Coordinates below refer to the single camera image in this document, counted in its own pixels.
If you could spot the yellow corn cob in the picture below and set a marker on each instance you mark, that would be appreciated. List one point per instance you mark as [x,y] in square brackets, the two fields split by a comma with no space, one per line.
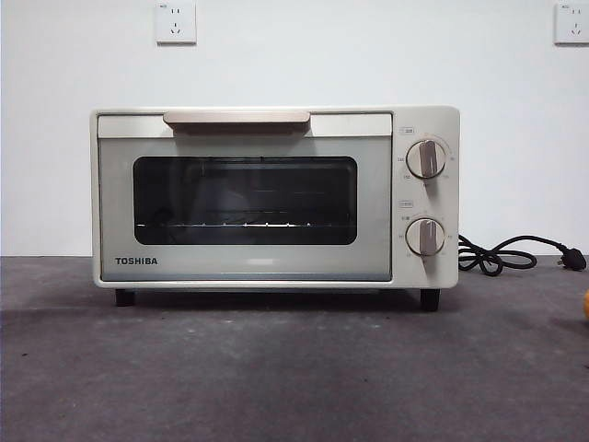
[585,304]

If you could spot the cream Toshiba toaster oven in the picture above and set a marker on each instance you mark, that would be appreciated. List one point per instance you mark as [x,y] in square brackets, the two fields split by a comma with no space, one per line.
[448,133]

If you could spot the white wall socket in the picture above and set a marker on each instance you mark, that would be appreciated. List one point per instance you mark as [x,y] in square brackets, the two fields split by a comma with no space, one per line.
[176,25]
[573,25]

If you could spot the cream oven knob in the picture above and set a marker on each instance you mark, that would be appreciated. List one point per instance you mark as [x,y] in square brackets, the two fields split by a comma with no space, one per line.
[426,236]
[427,159]

